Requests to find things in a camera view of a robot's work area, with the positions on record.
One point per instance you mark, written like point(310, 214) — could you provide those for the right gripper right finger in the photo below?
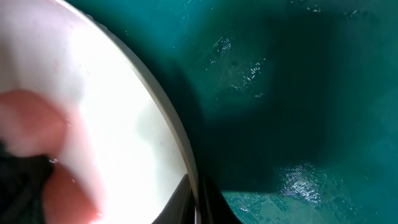
point(213, 207)

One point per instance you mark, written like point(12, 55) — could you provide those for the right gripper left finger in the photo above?
point(180, 209)

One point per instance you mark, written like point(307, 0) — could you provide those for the white plate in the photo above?
point(126, 138)

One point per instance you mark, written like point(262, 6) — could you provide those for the green and red sponge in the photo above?
point(37, 186)

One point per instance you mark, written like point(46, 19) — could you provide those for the teal plastic serving tray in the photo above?
point(290, 105)

